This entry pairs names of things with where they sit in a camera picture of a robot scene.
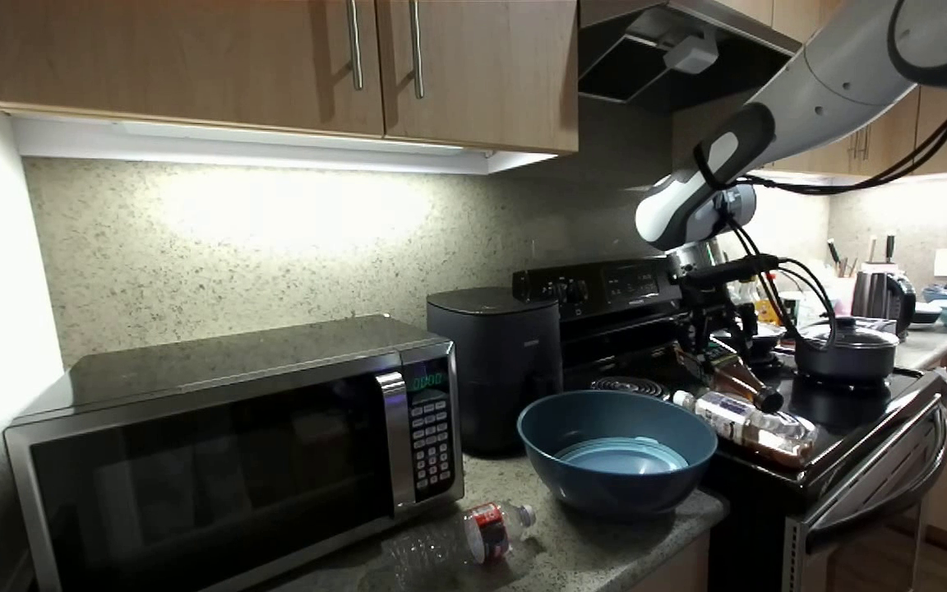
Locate black cylindrical appliance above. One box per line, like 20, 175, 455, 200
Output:
425, 286, 565, 461

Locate black pot with lid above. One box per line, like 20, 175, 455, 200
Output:
794, 315, 900, 388

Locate bagged food packet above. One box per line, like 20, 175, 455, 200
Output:
660, 384, 823, 471

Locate small black coil burner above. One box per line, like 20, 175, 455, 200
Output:
588, 376, 667, 400

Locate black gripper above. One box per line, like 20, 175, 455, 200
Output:
682, 270, 777, 388

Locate under-cabinet light strip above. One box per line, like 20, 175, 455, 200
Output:
11, 112, 560, 181

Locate wooden upper cabinets beyond hood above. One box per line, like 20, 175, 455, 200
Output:
756, 84, 947, 185

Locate wooden lower cabinet door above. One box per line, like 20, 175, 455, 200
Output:
626, 533, 715, 592

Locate metal oven door handle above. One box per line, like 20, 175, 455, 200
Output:
798, 376, 947, 542

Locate steel range hood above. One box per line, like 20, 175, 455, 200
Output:
578, 0, 809, 116

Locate black electric stove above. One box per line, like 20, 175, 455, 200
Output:
509, 253, 947, 592

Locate blue bowl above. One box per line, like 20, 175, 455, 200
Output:
514, 388, 725, 522

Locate steel electric kettle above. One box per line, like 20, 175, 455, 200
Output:
850, 263, 922, 334

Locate narrow wooden upper cabinet door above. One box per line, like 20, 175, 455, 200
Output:
379, 0, 583, 155

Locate wide wooden upper cabinet door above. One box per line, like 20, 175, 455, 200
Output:
0, 0, 388, 137

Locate stainless steel microwave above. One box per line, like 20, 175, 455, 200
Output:
3, 311, 468, 592

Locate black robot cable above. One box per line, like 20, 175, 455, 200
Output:
728, 87, 947, 334

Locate metal upper cabinet handle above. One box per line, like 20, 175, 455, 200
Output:
344, 0, 372, 94
405, 0, 431, 101

